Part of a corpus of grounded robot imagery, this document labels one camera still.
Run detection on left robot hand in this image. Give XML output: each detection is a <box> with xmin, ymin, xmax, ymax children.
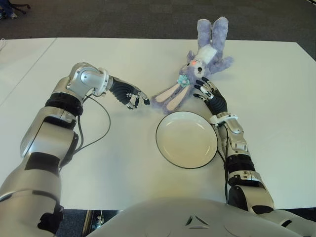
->
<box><xmin>107</xmin><ymin>76</ymin><xmax>151</xmax><ymax>110</ymax></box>

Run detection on grey robot torso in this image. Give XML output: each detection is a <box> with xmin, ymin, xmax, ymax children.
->
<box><xmin>86</xmin><ymin>197</ymin><xmax>304</xmax><ymax>237</ymax></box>

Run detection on white plate with black rim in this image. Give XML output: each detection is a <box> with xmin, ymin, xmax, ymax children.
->
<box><xmin>155</xmin><ymin>111</ymin><xmax>219</xmax><ymax>169</ymax></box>

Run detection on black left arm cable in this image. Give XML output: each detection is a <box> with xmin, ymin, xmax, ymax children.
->
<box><xmin>59</xmin><ymin>95</ymin><xmax>111</xmax><ymax>171</ymax></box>

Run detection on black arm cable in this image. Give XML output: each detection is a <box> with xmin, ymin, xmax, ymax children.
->
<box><xmin>216</xmin><ymin>124</ymin><xmax>229</xmax><ymax>204</ymax></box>
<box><xmin>59</xmin><ymin>95</ymin><xmax>111</xmax><ymax>171</ymax></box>

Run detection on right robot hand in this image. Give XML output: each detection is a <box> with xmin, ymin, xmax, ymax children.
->
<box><xmin>192</xmin><ymin>77</ymin><xmax>228</xmax><ymax>117</ymax></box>

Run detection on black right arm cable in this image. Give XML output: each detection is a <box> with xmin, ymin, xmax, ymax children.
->
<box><xmin>216</xmin><ymin>124</ymin><xmax>229</xmax><ymax>204</ymax></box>

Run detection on person in blue jeans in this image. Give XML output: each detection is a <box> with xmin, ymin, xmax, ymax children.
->
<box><xmin>0</xmin><ymin>0</ymin><xmax>18</xmax><ymax>20</ymax></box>

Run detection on purple plush bunny doll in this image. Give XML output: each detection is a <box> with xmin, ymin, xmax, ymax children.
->
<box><xmin>150</xmin><ymin>16</ymin><xmax>235</xmax><ymax>115</ymax></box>

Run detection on black office chair base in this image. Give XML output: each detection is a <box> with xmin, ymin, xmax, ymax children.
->
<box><xmin>11</xmin><ymin>0</ymin><xmax>32</xmax><ymax>14</ymax></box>

